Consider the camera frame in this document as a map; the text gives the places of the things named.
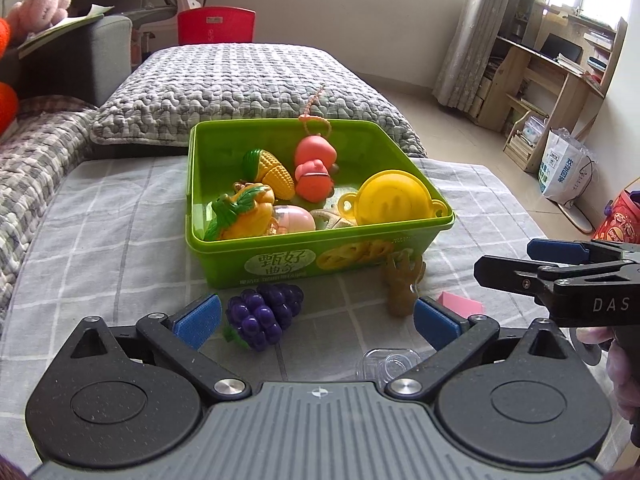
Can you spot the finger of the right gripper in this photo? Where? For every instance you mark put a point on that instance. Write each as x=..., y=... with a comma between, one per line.
x=522, y=277
x=593, y=251

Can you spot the dark grey sofa armrest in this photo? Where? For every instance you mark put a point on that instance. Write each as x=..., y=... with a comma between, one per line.
x=87, y=63

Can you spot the pink rectangular plastic case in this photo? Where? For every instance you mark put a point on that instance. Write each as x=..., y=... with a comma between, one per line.
x=463, y=306

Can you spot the green plastic storage box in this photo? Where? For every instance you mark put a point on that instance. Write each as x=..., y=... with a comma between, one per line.
x=216, y=151

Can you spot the grey plaid bed sheet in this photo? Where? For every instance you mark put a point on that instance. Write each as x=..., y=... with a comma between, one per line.
x=112, y=244

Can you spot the beige toy in box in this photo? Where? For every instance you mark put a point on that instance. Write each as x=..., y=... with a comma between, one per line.
x=328, y=219

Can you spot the purple toy grape bunch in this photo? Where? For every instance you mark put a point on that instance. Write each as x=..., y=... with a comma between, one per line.
x=257, y=318

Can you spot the brown translucent hand toy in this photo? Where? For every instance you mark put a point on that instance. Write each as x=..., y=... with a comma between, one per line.
x=402, y=276

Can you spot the yellow toy corn cob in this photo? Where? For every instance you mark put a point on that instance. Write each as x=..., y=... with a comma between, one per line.
x=260, y=166

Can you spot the wooden desk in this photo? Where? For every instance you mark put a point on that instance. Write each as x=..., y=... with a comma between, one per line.
x=526, y=92

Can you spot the yellow plastic toy pot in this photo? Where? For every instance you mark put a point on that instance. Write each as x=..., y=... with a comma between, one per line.
x=390, y=196

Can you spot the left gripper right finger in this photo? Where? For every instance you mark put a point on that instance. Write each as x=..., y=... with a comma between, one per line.
x=459, y=344

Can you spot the person's right hand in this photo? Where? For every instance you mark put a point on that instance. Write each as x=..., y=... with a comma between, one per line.
x=618, y=367

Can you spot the clear plastic cup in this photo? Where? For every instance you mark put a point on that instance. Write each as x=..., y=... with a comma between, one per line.
x=382, y=365

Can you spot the red plastic chair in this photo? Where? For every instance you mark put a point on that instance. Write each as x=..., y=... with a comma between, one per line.
x=216, y=25

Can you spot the orange toy pumpkin half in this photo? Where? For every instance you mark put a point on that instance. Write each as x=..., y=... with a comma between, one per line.
x=247, y=213

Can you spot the red flower-shaped cushion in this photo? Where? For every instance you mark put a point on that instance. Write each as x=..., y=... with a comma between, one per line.
x=8, y=98

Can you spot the grey checkered blanket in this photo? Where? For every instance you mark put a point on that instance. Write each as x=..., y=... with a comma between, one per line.
x=49, y=142

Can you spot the red gift bag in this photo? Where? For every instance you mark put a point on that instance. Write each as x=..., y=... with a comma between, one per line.
x=622, y=219

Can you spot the pink toy egg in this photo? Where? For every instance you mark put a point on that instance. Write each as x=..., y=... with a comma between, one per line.
x=292, y=219

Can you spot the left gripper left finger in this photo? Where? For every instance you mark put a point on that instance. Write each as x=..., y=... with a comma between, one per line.
x=176, y=341

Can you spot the white paper shopping bag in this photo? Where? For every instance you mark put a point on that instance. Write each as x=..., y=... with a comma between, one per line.
x=566, y=169

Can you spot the pink plush toy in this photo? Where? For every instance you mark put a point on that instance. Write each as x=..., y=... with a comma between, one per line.
x=30, y=17

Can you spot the open booklet on armrest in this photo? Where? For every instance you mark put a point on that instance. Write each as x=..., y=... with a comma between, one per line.
x=35, y=42

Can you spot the beige curtain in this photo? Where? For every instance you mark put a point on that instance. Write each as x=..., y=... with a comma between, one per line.
x=465, y=61

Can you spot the pink rubber duck toy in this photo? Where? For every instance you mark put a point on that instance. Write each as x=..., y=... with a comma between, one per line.
x=314, y=158

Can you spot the grey quilted mattress cover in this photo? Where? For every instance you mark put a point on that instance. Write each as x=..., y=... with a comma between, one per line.
x=178, y=87

